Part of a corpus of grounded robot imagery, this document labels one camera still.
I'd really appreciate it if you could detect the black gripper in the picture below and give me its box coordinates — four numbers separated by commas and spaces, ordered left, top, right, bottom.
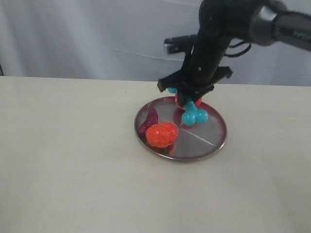
157, 36, 231, 106

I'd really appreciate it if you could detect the teal toy bone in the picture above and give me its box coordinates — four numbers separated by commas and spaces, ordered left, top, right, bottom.
168, 88, 208, 126

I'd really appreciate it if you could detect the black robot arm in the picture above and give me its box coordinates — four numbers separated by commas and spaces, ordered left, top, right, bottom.
157, 0, 311, 106

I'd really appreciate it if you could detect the red apple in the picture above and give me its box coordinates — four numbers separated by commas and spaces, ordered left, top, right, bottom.
174, 94, 202, 110

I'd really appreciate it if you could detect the dark red leaf-shaped item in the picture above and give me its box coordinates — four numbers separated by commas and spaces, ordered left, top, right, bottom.
138, 108, 158, 135

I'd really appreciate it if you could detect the round metal plate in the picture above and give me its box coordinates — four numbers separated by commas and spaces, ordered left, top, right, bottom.
134, 96, 227, 161

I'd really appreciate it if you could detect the orange toy strawberry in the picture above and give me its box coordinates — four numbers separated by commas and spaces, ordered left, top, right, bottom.
145, 122, 178, 148

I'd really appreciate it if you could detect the white backdrop cloth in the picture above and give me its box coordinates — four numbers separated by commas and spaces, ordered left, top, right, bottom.
0, 0, 311, 86

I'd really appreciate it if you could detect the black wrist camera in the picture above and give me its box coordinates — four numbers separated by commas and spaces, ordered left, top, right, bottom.
163, 34, 197, 55

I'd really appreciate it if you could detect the black cable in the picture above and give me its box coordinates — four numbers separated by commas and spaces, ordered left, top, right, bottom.
224, 40, 252, 58

